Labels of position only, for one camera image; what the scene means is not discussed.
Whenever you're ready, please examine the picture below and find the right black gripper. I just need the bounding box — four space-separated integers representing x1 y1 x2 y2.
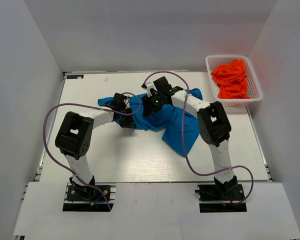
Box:
141 92 165 118

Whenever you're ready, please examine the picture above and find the blue t shirt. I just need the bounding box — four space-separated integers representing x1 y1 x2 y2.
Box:
98 94 200 157

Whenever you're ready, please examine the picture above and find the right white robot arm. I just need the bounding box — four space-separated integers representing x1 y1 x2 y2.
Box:
141 76 236 200

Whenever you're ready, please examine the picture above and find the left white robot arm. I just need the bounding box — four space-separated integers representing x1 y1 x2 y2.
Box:
55 93 136 200

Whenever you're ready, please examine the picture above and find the blue table label sticker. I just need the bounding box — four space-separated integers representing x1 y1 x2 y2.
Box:
66 74 84 80

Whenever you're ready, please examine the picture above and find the orange t shirt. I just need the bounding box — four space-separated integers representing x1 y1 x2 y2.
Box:
210 59 250 99

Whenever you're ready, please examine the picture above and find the white plastic basket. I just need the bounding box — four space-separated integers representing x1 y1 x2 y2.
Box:
205 55 263 106

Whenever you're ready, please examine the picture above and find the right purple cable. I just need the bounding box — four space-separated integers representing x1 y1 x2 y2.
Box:
142 71 255 207

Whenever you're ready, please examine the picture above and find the purple cable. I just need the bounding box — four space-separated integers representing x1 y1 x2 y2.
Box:
142 71 255 207
43 92 142 211

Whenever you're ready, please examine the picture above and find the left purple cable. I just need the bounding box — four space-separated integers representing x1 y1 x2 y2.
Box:
43 92 142 211

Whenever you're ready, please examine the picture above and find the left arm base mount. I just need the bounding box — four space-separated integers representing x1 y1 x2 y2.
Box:
62 183 116 213

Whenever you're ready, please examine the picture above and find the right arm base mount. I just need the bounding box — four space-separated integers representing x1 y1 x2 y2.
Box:
194 184 247 213

